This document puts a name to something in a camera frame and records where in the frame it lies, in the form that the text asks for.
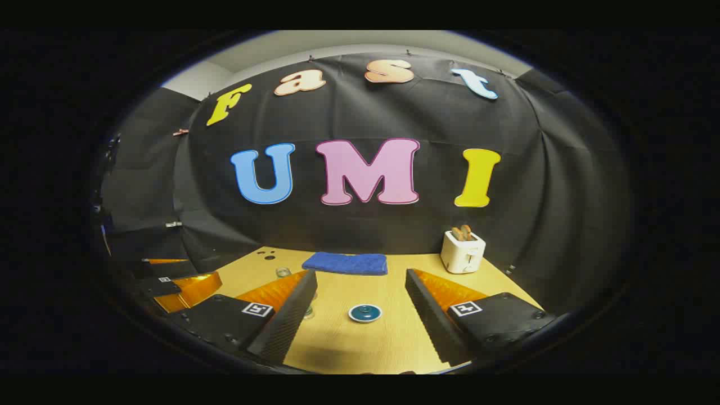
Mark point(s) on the clear plastic water bottle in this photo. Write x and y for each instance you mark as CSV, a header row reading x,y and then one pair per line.
x,y
283,272

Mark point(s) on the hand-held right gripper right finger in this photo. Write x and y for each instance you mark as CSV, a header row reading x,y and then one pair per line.
x,y
430,315

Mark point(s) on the toast slice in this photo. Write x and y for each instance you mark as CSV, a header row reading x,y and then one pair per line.
x,y
467,231
457,234

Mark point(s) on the red backdrop clip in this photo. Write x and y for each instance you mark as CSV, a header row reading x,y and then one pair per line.
x,y
180,132

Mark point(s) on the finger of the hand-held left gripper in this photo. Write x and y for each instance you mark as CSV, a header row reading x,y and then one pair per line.
x,y
194,287
169,267

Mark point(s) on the white toaster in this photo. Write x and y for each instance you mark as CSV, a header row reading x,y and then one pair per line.
x,y
461,256

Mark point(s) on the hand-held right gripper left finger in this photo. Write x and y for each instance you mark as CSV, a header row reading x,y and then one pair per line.
x,y
287,320

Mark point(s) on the blue folded towel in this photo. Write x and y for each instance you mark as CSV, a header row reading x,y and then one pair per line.
x,y
346,262

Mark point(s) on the black backdrop cloth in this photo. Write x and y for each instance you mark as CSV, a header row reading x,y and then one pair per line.
x,y
337,236

